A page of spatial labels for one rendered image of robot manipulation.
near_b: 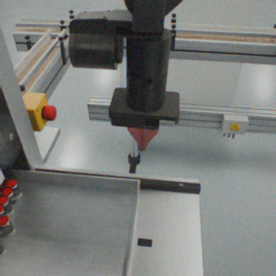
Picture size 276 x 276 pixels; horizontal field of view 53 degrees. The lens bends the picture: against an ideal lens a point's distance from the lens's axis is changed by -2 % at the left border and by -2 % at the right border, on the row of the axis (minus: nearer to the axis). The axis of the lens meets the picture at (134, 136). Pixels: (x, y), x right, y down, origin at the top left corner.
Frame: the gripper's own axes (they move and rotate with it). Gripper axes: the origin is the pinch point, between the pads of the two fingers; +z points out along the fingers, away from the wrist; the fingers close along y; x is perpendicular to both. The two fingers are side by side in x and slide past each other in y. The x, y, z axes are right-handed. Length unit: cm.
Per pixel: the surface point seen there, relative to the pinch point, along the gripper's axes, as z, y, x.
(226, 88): 74, -51, -143
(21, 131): 6.6, 26.8, -7.7
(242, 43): 15, -35, -82
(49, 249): 20.2, 16.7, 11.0
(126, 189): 20.0, 3.5, -5.4
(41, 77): 16, 38, -45
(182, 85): 74, -19, -143
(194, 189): 18.3, -12.0, -6.0
